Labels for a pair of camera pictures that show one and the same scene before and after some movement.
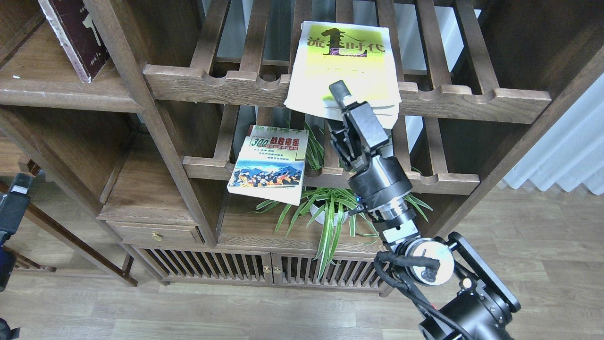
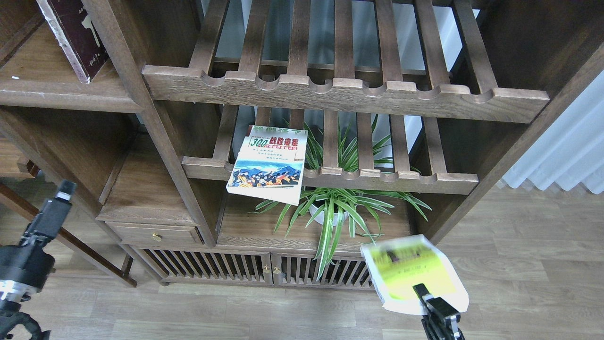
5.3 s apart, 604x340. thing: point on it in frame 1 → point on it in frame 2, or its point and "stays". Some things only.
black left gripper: x=13 y=206 → x=24 y=268
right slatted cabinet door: x=345 y=272 stays
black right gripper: x=384 y=181 → x=442 y=327
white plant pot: x=320 y=219 stays
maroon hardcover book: x=73 y=23 stays
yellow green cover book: x=362 y=56 → x=397 y=265
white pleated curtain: x=571 y=155 stays
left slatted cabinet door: x=205 y=265 stays
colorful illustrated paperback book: x=271 y=164 stays
